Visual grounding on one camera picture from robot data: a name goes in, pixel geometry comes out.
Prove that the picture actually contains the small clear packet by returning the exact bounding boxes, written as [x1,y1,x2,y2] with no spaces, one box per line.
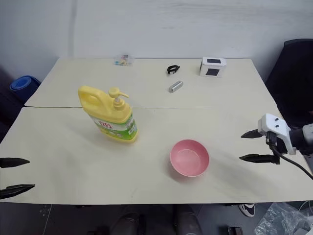
[113,54,135,67]

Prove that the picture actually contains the small silver cylinder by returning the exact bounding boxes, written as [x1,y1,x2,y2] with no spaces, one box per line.
[168,80,183,93]

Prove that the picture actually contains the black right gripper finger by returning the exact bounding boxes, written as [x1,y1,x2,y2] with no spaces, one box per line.
[239,153,275,165]
[240,129,262,140]

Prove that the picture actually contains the blue rolled foam mat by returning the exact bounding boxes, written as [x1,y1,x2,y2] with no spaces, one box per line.
[9,75,41,104]

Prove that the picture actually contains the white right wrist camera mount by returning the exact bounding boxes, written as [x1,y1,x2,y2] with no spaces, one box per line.
[257,113,299,156]

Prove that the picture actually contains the pink bowl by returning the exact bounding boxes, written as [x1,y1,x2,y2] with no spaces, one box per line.
[170,139,210,177]

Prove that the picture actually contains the yellow detergent bottle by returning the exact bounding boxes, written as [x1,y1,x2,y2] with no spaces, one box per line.
[77,85,139,146]

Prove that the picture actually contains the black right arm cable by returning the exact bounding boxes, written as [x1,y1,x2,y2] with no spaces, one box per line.
[266,131,313,180]

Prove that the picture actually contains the white cube with black squares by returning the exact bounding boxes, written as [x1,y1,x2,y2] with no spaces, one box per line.
[199,57,227,79]

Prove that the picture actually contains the black office chair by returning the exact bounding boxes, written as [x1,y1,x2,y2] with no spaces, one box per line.
[265,39,313,128]

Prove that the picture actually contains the black and white sneaker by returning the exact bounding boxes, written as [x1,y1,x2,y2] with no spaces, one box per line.
[238,202,256,217]

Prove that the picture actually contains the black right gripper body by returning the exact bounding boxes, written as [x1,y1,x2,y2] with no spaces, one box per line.
[265,132,289,165]

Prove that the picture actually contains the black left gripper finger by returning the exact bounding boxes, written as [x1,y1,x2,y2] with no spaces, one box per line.
[0,158,31,169]
[0,184,36,200]

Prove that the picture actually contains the clear crumpled plastic bag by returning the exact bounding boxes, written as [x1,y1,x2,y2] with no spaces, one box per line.
[254,201,313,235]

